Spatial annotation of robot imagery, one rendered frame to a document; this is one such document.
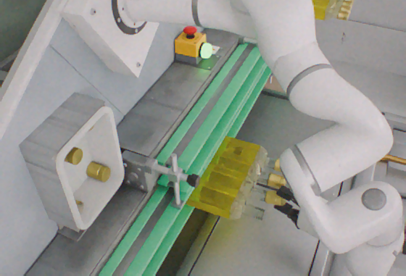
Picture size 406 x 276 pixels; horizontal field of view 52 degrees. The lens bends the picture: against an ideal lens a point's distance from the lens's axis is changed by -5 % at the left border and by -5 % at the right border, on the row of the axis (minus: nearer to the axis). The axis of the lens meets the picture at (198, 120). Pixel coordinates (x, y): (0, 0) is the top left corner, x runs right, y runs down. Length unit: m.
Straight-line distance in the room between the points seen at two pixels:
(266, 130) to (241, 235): 0.47
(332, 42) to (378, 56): 0.79
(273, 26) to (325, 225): 0.31
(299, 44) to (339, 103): 0.11
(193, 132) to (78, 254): 0.39
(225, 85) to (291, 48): 0.57
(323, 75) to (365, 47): 6.82
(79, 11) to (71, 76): 0.16
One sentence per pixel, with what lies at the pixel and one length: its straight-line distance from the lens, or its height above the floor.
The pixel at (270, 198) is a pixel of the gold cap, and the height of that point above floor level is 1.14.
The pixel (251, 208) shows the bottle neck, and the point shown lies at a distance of 1.06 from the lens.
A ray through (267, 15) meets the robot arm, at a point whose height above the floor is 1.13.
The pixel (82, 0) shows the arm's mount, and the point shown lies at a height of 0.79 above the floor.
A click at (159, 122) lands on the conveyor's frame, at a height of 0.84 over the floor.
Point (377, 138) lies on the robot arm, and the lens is 0.65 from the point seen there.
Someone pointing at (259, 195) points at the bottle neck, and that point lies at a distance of 1.10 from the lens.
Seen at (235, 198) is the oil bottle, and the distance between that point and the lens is 1.06.
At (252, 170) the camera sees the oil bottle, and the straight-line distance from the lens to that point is 1.12.
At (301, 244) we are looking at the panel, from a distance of 1.19.
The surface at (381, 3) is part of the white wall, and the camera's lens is 7.11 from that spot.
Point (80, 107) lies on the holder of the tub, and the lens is 0.86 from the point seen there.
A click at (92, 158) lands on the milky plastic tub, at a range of 0.99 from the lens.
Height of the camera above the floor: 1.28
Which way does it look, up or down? 19 degrees down
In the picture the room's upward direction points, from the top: 106 degrees clockwise
